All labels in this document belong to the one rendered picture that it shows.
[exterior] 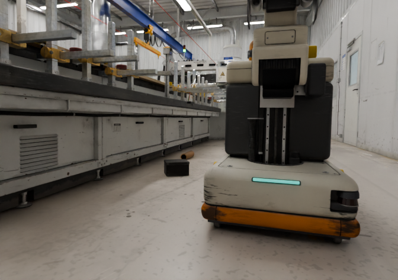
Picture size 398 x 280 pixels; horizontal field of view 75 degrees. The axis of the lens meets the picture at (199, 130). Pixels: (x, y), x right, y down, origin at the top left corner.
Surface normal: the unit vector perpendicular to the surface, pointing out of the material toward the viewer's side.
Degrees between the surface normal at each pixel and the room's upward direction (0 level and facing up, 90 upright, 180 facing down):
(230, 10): 90
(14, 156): 90
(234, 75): 90
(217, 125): 90
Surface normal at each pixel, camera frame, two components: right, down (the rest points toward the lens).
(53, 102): 0.96, 0.03
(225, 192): -0.27, 0.04
